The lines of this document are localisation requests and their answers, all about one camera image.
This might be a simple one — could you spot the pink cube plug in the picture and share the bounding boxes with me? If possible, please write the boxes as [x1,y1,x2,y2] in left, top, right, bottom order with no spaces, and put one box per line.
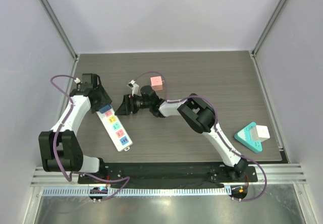
[150,76,164,91]

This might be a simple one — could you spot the white multicolour power strip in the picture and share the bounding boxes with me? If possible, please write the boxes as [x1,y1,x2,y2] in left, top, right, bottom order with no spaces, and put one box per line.
[96,106,133,152]

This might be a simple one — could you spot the teal triangular socket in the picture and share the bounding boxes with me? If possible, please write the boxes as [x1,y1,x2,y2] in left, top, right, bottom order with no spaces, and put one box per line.
[234,122,262,153]

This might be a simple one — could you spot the white cube plug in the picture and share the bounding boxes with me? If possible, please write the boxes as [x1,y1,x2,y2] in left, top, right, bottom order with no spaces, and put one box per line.
[250,125,270,142]

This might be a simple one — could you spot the blue cube plug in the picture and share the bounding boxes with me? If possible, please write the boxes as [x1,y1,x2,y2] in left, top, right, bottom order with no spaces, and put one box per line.
[98,104,112,114]

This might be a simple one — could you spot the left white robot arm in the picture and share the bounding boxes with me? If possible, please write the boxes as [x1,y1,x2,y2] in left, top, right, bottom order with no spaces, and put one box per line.
[38,73,112,184]

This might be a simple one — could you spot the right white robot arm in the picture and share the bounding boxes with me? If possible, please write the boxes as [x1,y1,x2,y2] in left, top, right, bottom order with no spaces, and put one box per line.
[116,86,248,182]

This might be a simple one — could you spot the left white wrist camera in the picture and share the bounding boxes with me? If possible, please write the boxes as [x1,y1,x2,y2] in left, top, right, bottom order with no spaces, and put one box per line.
[74,77,82,84]

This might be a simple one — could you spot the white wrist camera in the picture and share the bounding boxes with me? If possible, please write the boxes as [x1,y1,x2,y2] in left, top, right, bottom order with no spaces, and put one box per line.
[127,80,139,96]
[74,77,82,84]

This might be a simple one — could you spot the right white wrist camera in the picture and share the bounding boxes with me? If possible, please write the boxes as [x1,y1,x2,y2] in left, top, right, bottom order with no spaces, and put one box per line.
[127,80,139,96]

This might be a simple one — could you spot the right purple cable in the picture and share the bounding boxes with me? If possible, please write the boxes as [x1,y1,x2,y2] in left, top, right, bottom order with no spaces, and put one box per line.
[131,70,267,203]

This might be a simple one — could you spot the purple cable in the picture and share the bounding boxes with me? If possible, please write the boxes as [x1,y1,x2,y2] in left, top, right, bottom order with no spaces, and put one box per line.
[131,70,267,203]
[50,74,131,201]

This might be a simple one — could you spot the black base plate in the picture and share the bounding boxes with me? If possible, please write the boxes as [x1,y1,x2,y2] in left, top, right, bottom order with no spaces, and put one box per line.
[77,162,258,187]

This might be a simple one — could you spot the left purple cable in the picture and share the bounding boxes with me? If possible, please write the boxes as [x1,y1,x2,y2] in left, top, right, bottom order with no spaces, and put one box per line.
[50,74,131,201]

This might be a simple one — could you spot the white slotted cable duct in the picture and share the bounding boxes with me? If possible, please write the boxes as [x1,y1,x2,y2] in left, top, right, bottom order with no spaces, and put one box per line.
[42,186,231,197]

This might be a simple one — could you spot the aluminium frame rail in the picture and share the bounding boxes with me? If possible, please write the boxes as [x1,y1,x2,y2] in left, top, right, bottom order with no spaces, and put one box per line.
[30,163,307,187]

